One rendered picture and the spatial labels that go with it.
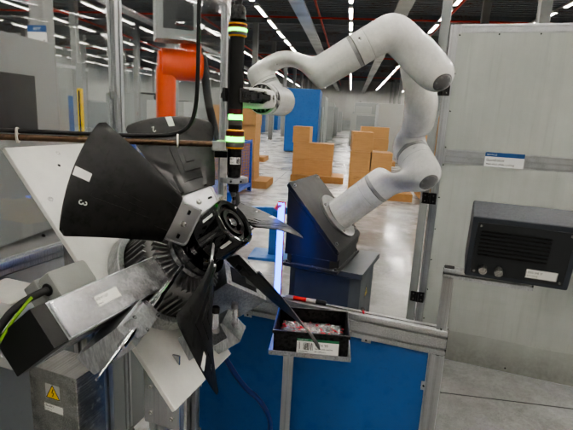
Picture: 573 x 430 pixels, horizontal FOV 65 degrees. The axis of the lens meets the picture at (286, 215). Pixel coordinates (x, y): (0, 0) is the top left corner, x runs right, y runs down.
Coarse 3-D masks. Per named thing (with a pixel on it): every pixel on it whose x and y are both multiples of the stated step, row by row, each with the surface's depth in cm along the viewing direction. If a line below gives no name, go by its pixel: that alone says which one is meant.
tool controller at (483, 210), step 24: (480, 216) 120; (504, 216) 119; (528, 216) 119; (552, 216) 118; (480, 240) 122; (504, 240) 120; (528, 240) 118; (552, 240) 115; (480, 264) 125; (504, 264) 123; (528, 264) 120; (552, 264) 118
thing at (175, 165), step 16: (128, 128) 110; (144, 128) 112; (160, 128) 114; (176, 128) 115; (192, 128) 117; (208, 128) 120; (160, 160) 110; (176, 160) 111; (192, 160) 112; (208, 160) 113; (176, 176) 109; (192, 176) 110; (208, 176) 111
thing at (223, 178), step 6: (216, 144) 107; (222, 144) 107; (216, 150) 107; (222, 150) 107; (216, 156) 107; (222, 156) 107; (222, 162) 108; (222, 168) 108; (222, 174) 108; (222, 180) 109; (228, 180) 108; (234, 180) 108; (240, 180) 108; (246, 180) 110
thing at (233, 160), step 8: (240, 0) 101; (232, 8) 101; (240, 8) 101; (232, 16) 102; (240, 16) 101; (232, 152) 108; (240, 152) 109; (232, 160) 108; (240, 160) 109; (232, 168) 109; (232, 176) 109; (232, 184) 110
